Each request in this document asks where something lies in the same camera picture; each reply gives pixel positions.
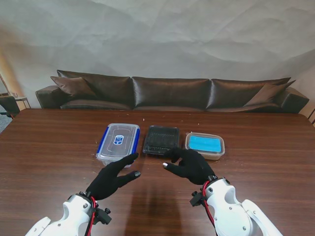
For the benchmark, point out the small side table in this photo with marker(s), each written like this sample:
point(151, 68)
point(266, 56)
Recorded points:
point(22, 99)

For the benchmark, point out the clear lid with blue insert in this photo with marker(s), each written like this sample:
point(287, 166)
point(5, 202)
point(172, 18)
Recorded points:
point(204, 143)

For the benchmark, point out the black ribbed plastic tray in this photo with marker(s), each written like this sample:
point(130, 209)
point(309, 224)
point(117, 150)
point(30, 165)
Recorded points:
point(161, 145)

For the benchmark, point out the thin clear plastic tray lid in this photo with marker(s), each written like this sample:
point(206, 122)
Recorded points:
point(161, 141)

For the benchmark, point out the kraft paper food container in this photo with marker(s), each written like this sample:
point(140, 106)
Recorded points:
point(211, 156)

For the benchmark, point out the dark brown leather sofa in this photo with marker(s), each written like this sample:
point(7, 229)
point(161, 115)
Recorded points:
point(169, 93)

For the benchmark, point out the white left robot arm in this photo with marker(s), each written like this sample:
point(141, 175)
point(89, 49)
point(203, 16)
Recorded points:
point(66, 216)

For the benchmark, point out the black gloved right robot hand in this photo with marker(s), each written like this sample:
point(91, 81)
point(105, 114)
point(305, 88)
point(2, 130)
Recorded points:
point(190, 168)

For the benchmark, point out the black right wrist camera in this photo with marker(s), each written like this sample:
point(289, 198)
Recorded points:
point(197, 199)

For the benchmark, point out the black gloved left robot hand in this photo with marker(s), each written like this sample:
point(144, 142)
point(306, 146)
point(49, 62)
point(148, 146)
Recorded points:
point(110, 177)

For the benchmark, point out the clear container with blue clips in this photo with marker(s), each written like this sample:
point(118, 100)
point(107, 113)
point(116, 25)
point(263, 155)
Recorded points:
point(102, 142)

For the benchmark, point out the black office chair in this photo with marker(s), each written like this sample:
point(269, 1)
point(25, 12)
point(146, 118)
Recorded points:
point(9, 105)

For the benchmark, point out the brown leather cushion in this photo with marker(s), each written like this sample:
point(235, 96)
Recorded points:
point(71, 87)
point(268, 94)

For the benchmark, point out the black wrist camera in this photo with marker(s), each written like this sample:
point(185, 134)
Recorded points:
point(197, 199)
point(103, 216)

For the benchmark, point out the clear lid with blue label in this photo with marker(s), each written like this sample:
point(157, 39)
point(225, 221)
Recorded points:
point(119, 140)

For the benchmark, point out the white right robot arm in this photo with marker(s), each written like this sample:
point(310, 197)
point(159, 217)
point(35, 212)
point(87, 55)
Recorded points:
point(236, 209)

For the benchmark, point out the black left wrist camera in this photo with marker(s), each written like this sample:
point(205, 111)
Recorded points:
point(103, 216)

